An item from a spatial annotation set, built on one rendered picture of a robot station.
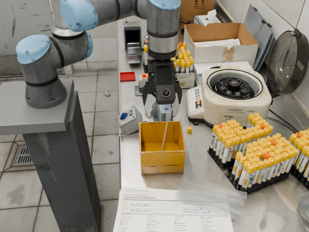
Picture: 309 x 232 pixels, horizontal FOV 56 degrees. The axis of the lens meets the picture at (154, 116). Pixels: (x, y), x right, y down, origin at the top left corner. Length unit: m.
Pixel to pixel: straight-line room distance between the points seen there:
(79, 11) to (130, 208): 0.51
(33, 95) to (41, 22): 1.84
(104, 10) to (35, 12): 2.25
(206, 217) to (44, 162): 0.75
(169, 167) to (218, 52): 0.61
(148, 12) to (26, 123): 0.62
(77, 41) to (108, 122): 1.41
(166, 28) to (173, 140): 0.43
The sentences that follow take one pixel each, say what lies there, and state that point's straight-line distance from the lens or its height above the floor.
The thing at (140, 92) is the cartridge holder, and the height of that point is 0.89.
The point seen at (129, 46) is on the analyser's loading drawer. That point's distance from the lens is 1.48.
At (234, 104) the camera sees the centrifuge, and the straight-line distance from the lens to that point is 1.02.
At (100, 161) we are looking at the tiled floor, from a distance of 2.15.
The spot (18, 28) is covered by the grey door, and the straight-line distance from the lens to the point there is 3.01.
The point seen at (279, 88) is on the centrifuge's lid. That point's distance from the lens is 1.16.
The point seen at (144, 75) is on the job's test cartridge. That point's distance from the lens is 1.20.
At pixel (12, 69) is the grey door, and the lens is 3.24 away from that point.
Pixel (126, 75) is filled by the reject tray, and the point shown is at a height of 0.88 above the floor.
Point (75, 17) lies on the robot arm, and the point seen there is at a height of 1.36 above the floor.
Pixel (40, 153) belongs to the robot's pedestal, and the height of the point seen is 0.71.
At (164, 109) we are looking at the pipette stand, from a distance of 0.98.
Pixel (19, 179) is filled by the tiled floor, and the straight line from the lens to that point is 2.21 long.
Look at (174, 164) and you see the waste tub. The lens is 0.88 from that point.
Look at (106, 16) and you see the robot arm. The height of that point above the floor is 1.34.
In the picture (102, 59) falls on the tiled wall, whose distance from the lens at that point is 3.09.
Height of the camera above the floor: 1.58
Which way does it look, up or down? 40 degrees down
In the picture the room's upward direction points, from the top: straight up
